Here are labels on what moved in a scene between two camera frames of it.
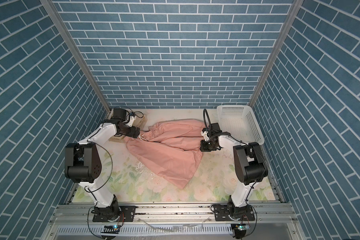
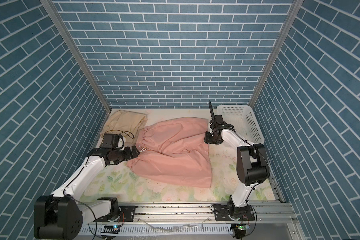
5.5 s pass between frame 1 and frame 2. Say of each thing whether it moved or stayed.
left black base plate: stayed
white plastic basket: stayed
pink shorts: moved
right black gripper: moved
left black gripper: moved
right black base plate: stayed
